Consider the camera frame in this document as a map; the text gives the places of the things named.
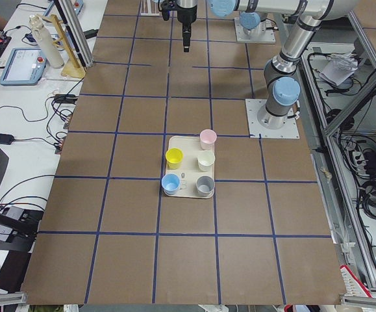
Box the cream plastic tray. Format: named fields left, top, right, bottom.
left=164, top=136, right=214, bottom=199

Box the blue teach pendant tablet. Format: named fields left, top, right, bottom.
left=0, top=47, right=47, bottom=86

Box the white thermos bottle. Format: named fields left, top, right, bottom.
left=29, top=15, right=64, bottom=69

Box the light blue plastic cup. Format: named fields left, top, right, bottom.
left=161, top=174, right=181, bottom=195

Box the cream plastic cup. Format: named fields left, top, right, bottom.
left=197, top=150, right=216, bottom=172

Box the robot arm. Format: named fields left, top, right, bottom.
left=239, top=12, right=268, bottom=35
left=208, top=0, right=358, bottom=128

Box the aluminium frame post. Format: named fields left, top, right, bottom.
left=54, top=0, right=94, bottom=68

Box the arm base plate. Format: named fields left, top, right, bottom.
left=234, top=18, right=276, bottom=44
left=245, top=99, right=299, bottom=139

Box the wooden cup rack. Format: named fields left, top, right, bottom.
left=42, top=14, right=85, bottom=79

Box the black power adapter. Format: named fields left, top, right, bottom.
left=0, top=133, right=15, bottom=145

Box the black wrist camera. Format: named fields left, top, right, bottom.
left=158, top=0, right=176, bottom=21

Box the pink plastic cup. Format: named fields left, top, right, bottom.
left=199, top=129, right=218, bottom=150

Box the yellow plastic cup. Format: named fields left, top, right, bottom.
left=165, top=148, right=184, bottom=170

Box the grey plastic cup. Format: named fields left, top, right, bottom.
left=196, top=175, right=215, bottom=198

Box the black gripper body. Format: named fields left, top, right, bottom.
left=176, top=0, right=197, bottom=30

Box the crumpled white paper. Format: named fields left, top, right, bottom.
left=320, top=53, right=358, bottom=86

